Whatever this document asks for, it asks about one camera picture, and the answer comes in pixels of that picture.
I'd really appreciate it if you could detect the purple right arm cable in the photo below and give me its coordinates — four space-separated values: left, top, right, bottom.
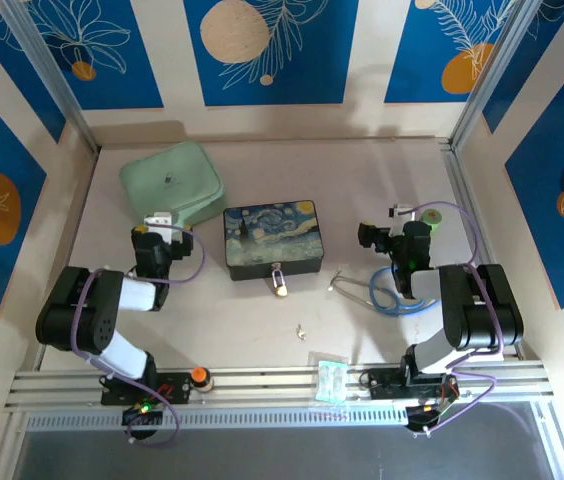
401 201 507 437

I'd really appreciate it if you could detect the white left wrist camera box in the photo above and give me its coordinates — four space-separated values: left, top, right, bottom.
142 211 173 232

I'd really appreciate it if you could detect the black electronics board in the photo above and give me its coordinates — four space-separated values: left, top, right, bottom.
121 404 164 427
405 403 459 432

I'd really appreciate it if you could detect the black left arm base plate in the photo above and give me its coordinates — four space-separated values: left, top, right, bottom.
100 372 194 406

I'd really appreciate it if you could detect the clear plastic packet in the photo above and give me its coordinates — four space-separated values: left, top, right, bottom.
309 353 351 404

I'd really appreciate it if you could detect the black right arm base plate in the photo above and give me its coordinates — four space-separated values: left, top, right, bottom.
367 368 459 401

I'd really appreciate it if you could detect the aluminium frame post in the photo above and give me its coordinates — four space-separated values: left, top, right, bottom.
0 0 102 154
449 0 564 152

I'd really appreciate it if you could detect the starry night print box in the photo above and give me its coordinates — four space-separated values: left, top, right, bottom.
222 200 324 282

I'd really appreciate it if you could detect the aluminium front frame rail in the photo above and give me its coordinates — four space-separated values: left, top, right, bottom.
4 363 556 417

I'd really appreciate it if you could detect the mint green zipper case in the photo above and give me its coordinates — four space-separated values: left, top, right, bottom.
119 141 227 232

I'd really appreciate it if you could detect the blue stethoscope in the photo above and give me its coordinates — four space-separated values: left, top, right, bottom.
329 267 438 318

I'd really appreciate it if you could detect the aluminium side frame rail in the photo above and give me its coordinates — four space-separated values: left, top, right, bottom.
439 141 524 362

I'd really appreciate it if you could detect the grey slotted cable duct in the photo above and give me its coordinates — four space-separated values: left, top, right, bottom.
24 407 538 433

